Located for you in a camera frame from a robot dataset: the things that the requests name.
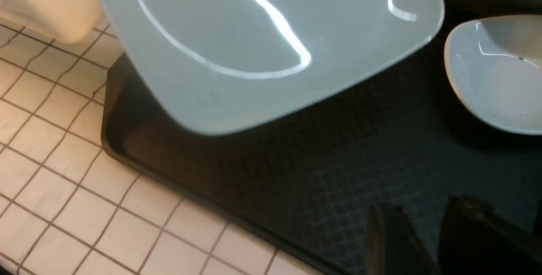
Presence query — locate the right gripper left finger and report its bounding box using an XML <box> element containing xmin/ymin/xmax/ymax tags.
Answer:
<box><xmin>365</xmin><ymin>202</ymin><xmax>441</xmax><ymax>275</ymax></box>

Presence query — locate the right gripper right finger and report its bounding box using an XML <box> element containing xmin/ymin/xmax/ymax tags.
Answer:
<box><xmin>437</xmin><ymin>196</ymin><xmax>542</xmax><ymax>275</ymax></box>

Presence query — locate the small white sauce dish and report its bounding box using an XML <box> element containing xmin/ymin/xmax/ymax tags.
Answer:
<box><xmin>444</xmin><ymin>14</ymin><xmax>542</xmax><ymax>136</ymax></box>

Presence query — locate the large white square plate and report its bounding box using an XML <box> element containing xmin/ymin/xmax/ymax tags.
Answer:
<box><xmin>100</xmin><ymin>0</ymin><xmax>445</xmax><ymax>135</ymax></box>

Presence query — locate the black serving tray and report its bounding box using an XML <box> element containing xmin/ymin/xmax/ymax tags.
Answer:
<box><xmin>101</xmin><ymin>6</ymin><xmax>542</xmax><ymax>275</ymax></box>

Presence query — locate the large white plastic bin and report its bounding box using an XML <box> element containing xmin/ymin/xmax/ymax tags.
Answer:
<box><xmin>0</xmin><ymin>0</ymin><xmax>104</xmax><ymax>45</ymax></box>

